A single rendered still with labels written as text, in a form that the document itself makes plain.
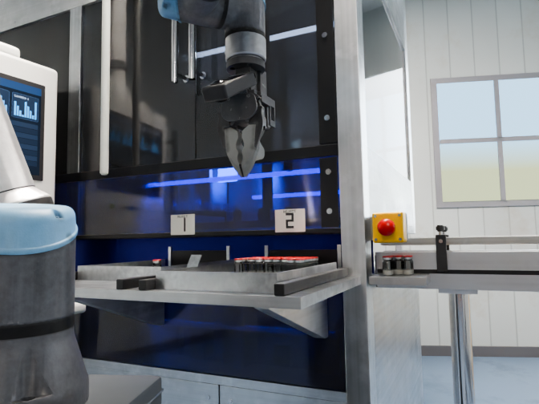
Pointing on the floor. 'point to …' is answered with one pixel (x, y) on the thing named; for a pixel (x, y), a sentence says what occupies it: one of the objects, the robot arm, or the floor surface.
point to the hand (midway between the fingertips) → (241, 169)
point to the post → (354, 202)
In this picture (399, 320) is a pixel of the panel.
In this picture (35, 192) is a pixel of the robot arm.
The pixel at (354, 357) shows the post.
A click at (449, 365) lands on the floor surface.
